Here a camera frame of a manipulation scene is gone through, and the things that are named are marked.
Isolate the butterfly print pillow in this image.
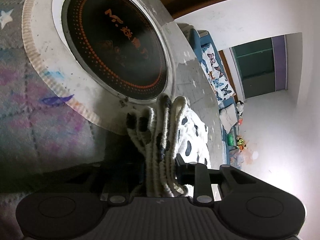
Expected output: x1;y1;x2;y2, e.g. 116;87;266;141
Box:
200;43;235;103

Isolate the dark green window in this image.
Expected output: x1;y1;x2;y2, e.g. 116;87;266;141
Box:
232;35;287;99

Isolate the round black induction cooktop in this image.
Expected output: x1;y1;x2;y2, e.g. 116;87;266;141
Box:
62;0;168;100

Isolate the blue sofa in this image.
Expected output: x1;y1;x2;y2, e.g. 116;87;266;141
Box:
188;28;239;165

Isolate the white polka dot garment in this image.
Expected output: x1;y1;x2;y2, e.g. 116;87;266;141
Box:
126;94;211;197

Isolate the green toy on sofa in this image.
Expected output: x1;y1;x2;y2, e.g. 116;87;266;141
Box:
227;134;236;146

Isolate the black white plush toy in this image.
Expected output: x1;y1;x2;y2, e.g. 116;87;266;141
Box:
236;100;244;116

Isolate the beige cushion on sofa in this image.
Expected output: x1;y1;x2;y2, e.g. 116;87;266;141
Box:
220;104;238;133

